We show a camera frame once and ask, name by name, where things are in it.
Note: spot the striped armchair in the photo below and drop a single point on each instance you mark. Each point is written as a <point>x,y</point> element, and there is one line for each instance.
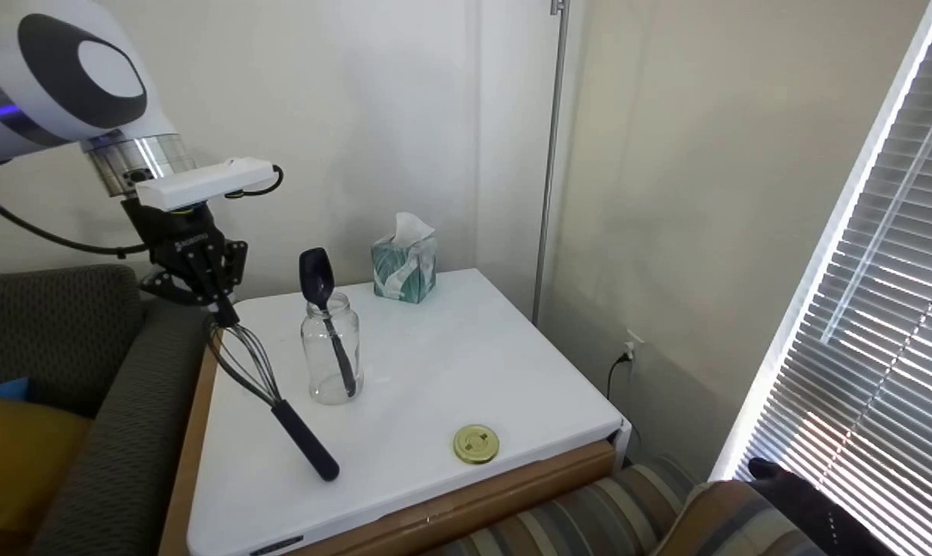
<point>644,510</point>

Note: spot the robot arm silver white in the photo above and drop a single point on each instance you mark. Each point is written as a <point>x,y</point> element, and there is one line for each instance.
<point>68,77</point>

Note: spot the grey vertical pole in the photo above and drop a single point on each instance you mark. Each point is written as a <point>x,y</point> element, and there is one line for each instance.
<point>561,20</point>

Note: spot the yellow cushion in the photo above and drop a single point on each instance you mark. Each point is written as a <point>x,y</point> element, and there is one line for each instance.
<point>39,446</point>

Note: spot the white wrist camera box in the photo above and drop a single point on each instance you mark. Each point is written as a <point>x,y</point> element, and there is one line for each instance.
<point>191,186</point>

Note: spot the metal whisk with black handle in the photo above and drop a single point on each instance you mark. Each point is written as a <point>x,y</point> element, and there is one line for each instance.
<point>246,359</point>

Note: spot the blue cushion corner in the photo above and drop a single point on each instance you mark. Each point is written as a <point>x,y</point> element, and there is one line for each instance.
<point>12,389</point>

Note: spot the teal white tissue box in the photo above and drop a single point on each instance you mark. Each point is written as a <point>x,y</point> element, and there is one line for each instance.
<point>405,259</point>

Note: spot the clear glass jar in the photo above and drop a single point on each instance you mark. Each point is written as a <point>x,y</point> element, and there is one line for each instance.
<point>346,325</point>

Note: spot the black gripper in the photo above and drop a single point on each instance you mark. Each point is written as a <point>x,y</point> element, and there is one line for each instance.
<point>197,259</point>

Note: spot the white board table top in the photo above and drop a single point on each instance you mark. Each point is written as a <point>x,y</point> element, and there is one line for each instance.
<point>431,369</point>

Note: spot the round yellow-green lid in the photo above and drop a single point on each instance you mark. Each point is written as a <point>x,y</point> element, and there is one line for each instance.
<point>476,441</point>

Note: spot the white window blinds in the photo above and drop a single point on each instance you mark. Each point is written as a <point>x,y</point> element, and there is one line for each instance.
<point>843,394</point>

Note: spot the dark grey sofa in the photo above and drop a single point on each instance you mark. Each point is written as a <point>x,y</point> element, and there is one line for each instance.
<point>95,342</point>

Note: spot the black spoon utensil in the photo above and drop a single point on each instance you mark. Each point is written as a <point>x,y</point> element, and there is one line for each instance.
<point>325,351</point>

